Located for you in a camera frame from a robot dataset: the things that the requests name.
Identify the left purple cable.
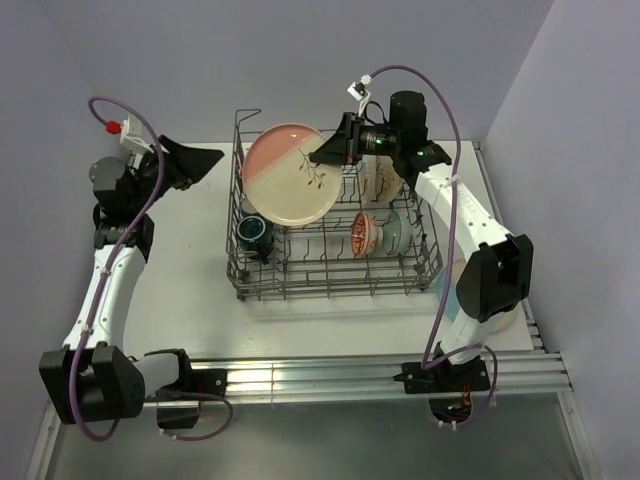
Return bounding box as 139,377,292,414
68,97,234,442

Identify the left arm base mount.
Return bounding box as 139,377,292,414
156,369,234,441

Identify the pink and cream plate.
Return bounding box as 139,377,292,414
373,156,403,203

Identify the dark green mug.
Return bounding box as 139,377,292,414
236,215,274,264

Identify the purple cable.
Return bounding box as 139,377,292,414
68,97,234,442
370,65,499,426

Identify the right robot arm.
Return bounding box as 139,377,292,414
311,82,534,390

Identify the dark blue mug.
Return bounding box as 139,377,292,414
240,198,257,216

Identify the grey wire dish rack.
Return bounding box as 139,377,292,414
226,109,443,301

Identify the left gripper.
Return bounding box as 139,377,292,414
130,135,223,214

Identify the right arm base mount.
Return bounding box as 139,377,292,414
393,357,493,430

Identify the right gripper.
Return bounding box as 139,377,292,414
310,111,402,166

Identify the blue and cream plate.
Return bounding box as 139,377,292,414
357,155,377,205

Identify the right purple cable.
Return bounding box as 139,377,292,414
370,65,499,426

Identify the orange patterned bowl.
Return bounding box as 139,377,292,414
351,211,383,258

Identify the light green bowl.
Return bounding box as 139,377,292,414
382,211,413,256

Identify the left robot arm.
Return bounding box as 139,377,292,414
39,136,224,425

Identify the aluminium rail frame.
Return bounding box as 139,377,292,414
32,144,590,479

